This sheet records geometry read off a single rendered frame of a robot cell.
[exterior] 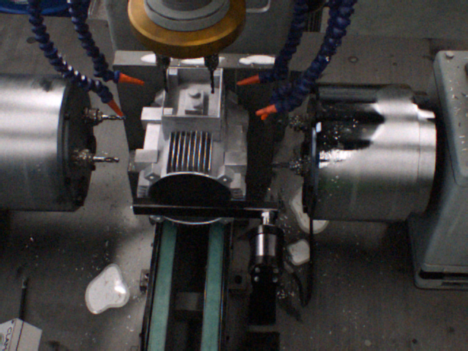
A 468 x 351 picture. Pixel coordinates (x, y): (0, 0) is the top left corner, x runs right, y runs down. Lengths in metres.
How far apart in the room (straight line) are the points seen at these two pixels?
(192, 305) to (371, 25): 2.08
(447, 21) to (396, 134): 2.12
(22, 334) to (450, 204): 0.70
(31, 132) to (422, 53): 1.05
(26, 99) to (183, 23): 0.33
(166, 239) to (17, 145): 0.32
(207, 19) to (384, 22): 2.20
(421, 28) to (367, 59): 1.40
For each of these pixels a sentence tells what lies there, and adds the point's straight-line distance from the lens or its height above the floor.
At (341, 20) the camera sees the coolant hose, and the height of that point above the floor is 1.38.
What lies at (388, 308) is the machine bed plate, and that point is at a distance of 1.39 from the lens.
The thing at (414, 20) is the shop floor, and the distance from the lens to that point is 3.23.
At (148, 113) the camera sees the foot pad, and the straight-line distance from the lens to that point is 1.29.
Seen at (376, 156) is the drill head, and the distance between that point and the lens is 1.16.
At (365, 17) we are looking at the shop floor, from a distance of 3.21.
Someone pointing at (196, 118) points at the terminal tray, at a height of 1.14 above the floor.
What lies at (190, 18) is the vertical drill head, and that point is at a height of 1.36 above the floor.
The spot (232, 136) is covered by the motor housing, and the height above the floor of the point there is 1.06.
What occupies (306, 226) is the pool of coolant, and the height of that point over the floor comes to 0.80.
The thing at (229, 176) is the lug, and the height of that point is 1.08.
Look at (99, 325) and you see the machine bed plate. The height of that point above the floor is 0.80.
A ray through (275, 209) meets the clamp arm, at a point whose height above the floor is 1.03.
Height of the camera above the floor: 2.02
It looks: 53 degrees down
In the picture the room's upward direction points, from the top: straight up
